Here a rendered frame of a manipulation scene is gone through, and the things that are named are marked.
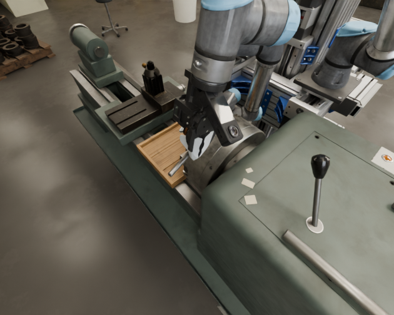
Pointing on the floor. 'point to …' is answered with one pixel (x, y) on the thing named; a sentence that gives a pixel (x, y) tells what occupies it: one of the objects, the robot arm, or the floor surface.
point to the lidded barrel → (184, 10)
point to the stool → (110, 20)
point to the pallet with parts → (12, 47)
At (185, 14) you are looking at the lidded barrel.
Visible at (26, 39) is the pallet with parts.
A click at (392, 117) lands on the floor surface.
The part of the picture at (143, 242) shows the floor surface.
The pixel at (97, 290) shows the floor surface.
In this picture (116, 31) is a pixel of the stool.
